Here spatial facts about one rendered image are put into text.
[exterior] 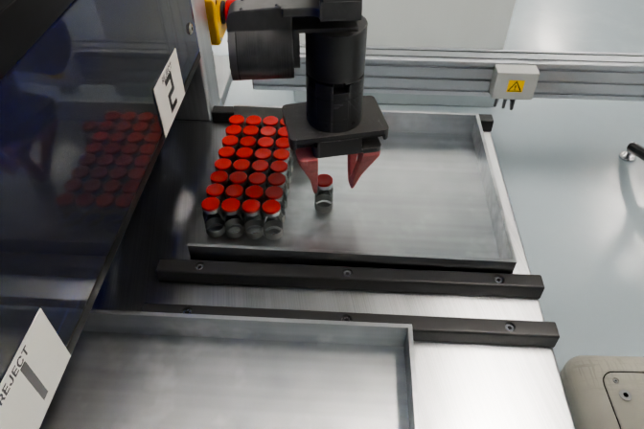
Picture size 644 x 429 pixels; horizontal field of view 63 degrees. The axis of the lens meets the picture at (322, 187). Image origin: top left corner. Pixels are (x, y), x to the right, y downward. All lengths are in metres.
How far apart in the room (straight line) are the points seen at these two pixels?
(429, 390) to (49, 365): 0.31
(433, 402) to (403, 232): 0.20
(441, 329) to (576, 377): 0.82
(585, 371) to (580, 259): 0.65
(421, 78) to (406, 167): 0.97
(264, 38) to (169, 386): 0.32
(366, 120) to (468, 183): 0.20
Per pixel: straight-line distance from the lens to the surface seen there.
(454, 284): 0.56
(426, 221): 0.64
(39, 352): 0.40
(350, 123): 0.53
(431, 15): 2.22
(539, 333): 0.55
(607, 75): 1.79
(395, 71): 1.63
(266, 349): 0.53
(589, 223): 2.05
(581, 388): 1.32
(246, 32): 0.49
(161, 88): 0.58
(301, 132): 0.53
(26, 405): 0.40
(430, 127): 0.77
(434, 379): 0.53
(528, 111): 2.50
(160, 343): 0.55
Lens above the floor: 1.34
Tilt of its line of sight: 43 degrees down
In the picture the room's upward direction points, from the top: straight up
